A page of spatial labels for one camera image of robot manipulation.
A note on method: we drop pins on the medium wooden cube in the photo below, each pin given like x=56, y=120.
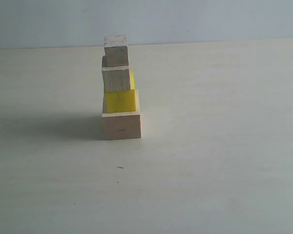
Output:
x=115, y=78

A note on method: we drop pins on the yellow cube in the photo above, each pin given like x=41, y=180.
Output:
x=122, y=101

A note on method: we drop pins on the small wooden cube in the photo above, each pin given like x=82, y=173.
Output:
x=116, y=51

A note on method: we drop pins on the large wooden cube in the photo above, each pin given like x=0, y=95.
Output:
x=126, y=125

